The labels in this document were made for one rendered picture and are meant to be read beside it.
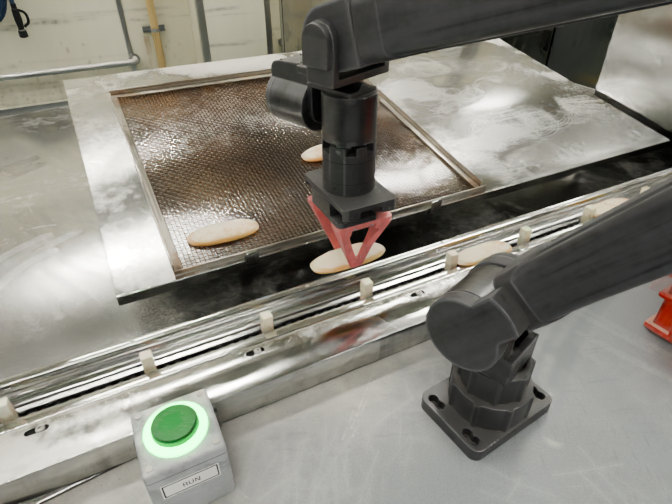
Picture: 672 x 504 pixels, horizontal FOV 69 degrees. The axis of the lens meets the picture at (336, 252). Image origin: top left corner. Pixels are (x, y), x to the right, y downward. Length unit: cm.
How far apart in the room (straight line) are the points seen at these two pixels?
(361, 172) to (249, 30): 362
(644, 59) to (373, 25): 88
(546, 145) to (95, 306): 82
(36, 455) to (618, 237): 52
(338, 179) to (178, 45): 382
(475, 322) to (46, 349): 52
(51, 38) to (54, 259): 340
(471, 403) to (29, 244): 72
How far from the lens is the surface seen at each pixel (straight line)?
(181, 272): 65
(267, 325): 60
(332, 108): 49
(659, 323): 75
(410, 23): 42
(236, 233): 69
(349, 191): 52
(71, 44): 421
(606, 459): 60
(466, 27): 40
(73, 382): 62
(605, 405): 64
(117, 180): 83
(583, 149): 106
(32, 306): 80
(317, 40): 46
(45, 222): 99
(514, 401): 54
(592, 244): 40
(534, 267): 43
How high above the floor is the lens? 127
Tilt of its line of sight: 36 degrees down
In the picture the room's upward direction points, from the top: straight up
